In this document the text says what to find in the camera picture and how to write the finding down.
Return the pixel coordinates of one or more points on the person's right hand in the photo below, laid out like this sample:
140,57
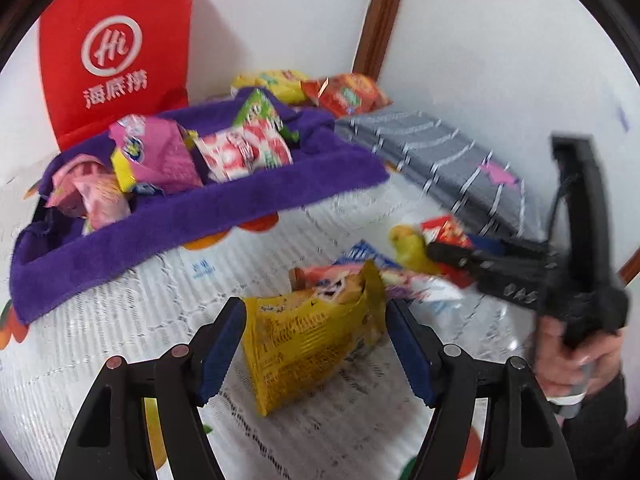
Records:
595,363

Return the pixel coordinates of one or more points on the light pink snack packet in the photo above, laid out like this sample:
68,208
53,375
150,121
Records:
65,197

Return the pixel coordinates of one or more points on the yellow triangular snack bag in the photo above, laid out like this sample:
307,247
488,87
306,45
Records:
294,343

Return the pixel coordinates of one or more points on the magenta pink snack bag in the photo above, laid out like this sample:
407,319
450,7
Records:
151,157

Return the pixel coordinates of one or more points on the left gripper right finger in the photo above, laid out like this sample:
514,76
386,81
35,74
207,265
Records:
522,439

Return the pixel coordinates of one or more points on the blue cookie packet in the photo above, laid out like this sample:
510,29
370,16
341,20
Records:
363,251

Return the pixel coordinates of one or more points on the yellow chips bag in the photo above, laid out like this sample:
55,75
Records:
285,85

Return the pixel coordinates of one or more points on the grey checked folded cloth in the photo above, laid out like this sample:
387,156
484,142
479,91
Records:
470,181

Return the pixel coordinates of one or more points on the orange red chips bag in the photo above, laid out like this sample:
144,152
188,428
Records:
345,94

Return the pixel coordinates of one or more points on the red long snack packet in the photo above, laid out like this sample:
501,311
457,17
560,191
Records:
446,229

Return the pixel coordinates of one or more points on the fruit print lace tablecloth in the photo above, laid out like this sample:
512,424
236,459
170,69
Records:
363,423

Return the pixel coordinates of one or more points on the brown wooden door frame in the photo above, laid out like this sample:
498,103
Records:
377,28

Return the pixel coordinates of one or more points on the red paper shopping bag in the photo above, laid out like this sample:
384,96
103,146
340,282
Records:
104,59

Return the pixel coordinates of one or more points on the green snack packet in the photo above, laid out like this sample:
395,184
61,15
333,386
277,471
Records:
258,109

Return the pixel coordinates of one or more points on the purple towel lined tray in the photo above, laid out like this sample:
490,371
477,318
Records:
200,199

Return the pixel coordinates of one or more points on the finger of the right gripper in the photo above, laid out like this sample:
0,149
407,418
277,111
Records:
582,187
511,270

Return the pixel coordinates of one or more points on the pale pink peach candy packet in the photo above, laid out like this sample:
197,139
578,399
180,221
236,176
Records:
103,200

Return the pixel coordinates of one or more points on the white red strawberry snack packet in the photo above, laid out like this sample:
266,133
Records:
239,151

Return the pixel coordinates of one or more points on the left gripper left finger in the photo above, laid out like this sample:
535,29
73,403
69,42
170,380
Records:
109,440

